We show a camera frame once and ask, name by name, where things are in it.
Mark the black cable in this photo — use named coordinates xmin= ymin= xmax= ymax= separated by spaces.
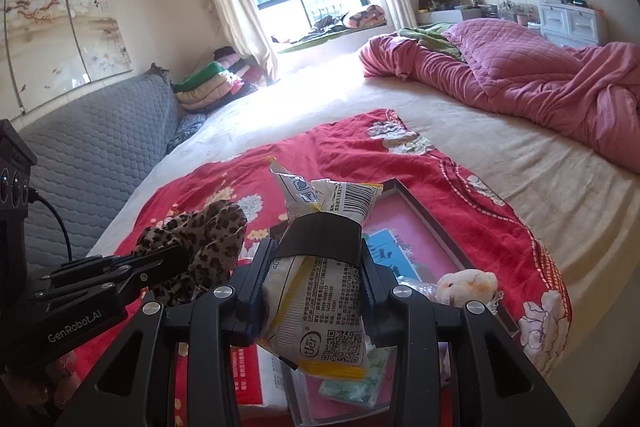
xmin=30 ymin=189 xmax=71 ymax=265

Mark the folded patterned blanket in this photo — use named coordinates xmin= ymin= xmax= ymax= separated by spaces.
xmin=345 ymin=4 xmax=388 ymax=30

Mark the grey quilted headboard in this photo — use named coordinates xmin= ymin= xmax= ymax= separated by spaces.
xmin=15 ymin=66 xmax=182 ymax=278

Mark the pink quilt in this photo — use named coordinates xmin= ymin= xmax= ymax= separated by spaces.
xmin=359 ymin=18 xmax=640 ymax=170

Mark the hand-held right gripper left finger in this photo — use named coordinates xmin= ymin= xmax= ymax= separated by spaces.
xmin=92 ymin=237 xmax=278 ymax=427

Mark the red floral blanket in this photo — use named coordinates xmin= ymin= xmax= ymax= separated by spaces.
xmin=65 ymin=108 xmax=573 ymax=427

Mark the white green printed packet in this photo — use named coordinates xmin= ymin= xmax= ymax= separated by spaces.
xmin=319 ymin=349 xmax=388 ymax=408

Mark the dark patterned pillow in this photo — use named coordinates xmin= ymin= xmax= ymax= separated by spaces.
xmin=167 ymin=111 xmax=208 ymax=152

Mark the white drawer cabinet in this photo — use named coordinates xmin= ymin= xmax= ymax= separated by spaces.
xmin=537 ymin=0 xmax=608 ymax=48

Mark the stack of folded clothes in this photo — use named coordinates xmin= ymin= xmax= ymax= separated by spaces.
xmin=171 ymin=47 xmax=268 ymax=114

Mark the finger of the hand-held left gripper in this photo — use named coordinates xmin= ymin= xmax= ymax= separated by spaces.
xmin=34 ymin=247 xmax=192 ymax=304
xmin=50 ymin=256 xmax=141 ymax=280

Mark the bed with cream sheet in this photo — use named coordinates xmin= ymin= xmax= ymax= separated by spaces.
xmin=87 ymin=24 xmax=640 ymax=378

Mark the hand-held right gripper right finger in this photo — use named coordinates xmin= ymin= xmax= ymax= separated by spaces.
xmin=357 ymin=239 xmax=576 ymax=427

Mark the yellow white packet black band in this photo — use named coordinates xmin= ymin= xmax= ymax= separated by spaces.
xmin=257 ymin=157 xmax=383 ymax=380

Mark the dressing table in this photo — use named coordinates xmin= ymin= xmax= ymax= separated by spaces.
xmin=417 ymin=0 xmax=541 ymax=28

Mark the cream teddy bear pink bow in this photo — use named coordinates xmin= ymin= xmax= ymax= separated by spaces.
xmin=432 ymin=269 xmax=501 ymax=308

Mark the green cloth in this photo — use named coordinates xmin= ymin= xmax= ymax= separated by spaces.
xmin=397 ymin=23 xmax=466 ymax=60

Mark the dark box lid pink inside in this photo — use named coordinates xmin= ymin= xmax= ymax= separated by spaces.
xmin=280 ymin=178 xmax=521 ymax=427

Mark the leopard print scrunchie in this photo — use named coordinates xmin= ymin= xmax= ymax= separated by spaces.
xmin=134 ymin=201 xmax=248 ymax=305

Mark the floral wall painting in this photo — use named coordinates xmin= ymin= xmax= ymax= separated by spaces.
xmin=0 ymin=0 xmax=135 ymax=112

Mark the red tissue pack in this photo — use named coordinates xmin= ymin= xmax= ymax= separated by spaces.
xmin=175 ymin=342 xmax=291 ymax=408

